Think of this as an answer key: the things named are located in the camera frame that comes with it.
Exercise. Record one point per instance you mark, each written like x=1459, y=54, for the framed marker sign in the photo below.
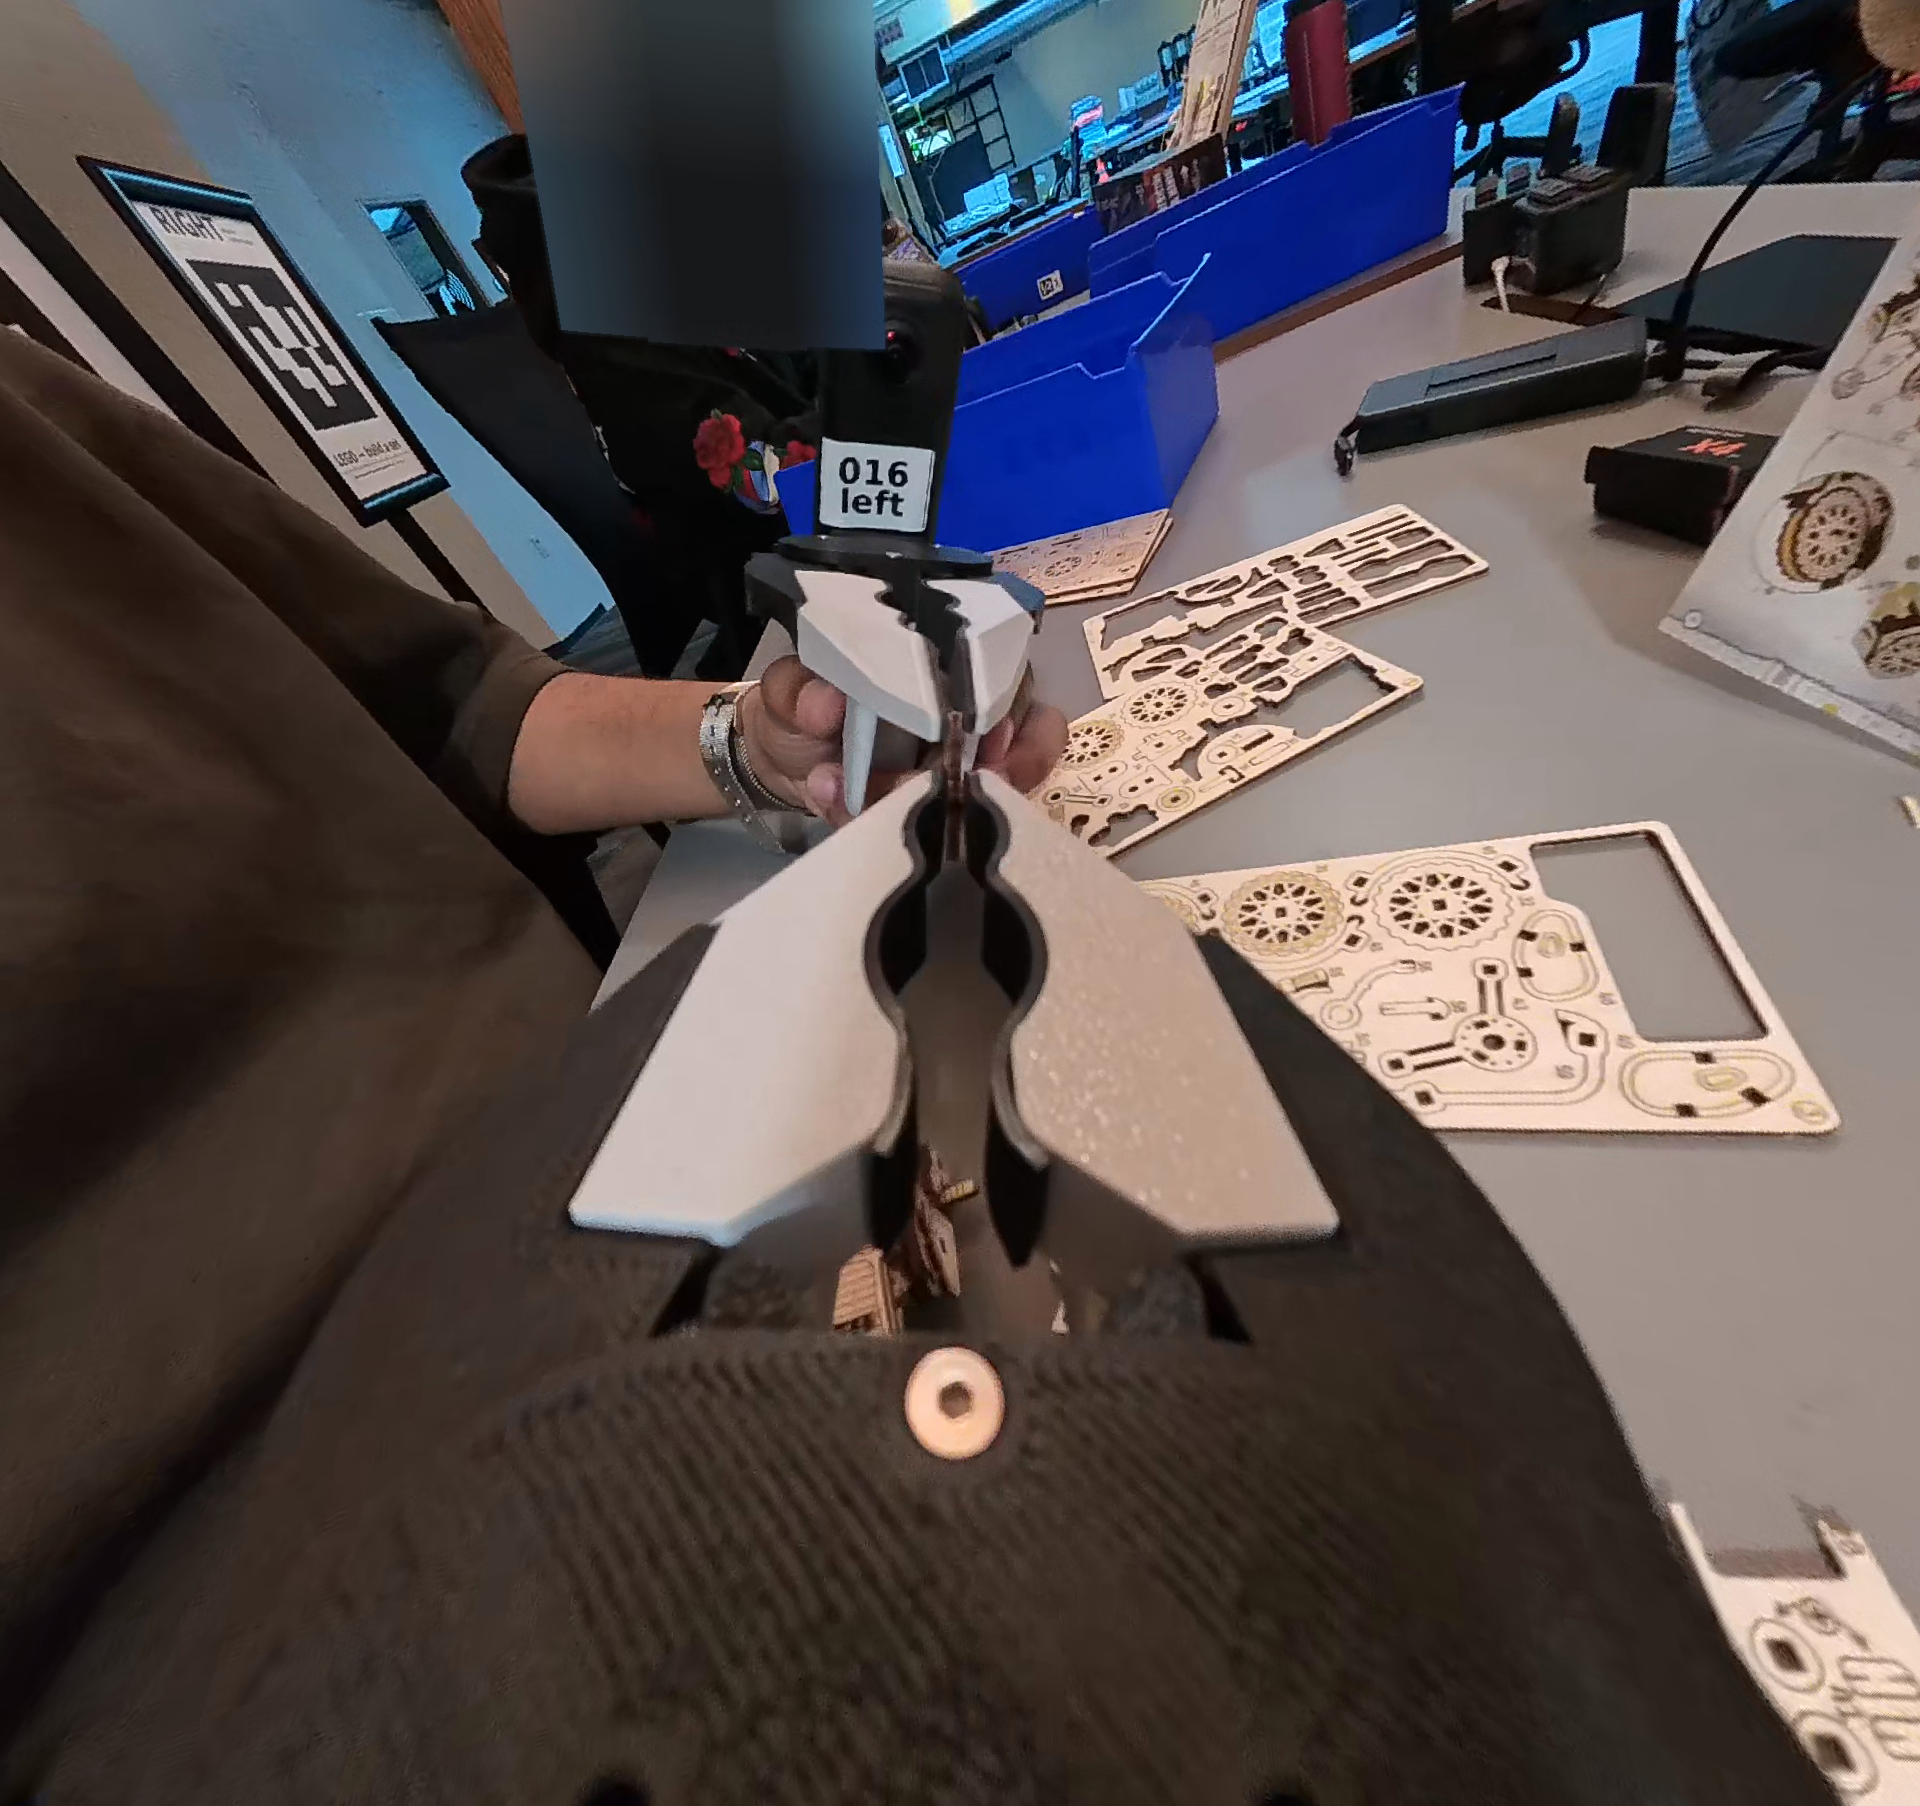
x=269, y=334

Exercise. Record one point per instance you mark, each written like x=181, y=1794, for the red water bottle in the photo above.
x=1316, y=58

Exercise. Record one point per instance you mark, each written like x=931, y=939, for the wooden puzzle sheet with gears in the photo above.
x=1199, y=784

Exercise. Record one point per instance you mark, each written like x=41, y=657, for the folded paper instruction sheet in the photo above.
x=1769, y=607

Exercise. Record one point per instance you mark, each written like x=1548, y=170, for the grey desk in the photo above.
x=1575, y=1311

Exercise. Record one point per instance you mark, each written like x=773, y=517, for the notched wooden sheet fragment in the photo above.
x=1724, y=1626

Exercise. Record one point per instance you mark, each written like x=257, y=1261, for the stacked wooden puzzle sheets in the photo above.
x=1095, y=551

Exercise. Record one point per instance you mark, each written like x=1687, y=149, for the wooden vehicle model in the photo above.
x=901, y=1258

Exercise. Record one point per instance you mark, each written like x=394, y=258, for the person's brown clothing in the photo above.
x=226, y=936

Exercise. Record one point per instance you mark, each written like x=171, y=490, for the black oblong case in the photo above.
x=1502, y=389

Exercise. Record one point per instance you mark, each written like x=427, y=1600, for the person's left hand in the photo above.
x=789, y=724

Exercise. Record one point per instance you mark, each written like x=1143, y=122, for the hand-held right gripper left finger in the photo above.
x=734, y=1070

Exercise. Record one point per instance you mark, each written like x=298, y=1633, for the wooden puzzle sheet with wheels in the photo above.
x=1320, y=982

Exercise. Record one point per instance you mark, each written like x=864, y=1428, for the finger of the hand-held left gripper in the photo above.
x=997, y=651
x=849, y=636

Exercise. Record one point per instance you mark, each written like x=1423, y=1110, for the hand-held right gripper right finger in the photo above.
x=1155, y=1070

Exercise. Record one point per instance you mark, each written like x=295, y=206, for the blue plastic bin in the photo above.
x=1037, y=268
x=1304, y=209
x=1082, y=413

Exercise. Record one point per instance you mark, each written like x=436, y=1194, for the black battery charger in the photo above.
x=1490, y=246
x=1571, y=240

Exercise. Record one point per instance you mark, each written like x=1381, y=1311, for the black flat panel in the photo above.
x=1769, y=291

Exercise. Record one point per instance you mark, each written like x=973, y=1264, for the emptied wooden puzzle sheet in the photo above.
x=1290, y=571

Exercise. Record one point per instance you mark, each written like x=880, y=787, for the small black box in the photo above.
x=1666, y=493

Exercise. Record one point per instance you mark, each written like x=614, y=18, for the person's left forearm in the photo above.
x=617, y=750

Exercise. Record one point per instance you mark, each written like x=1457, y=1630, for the brown printed board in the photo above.
x=1225, y=22

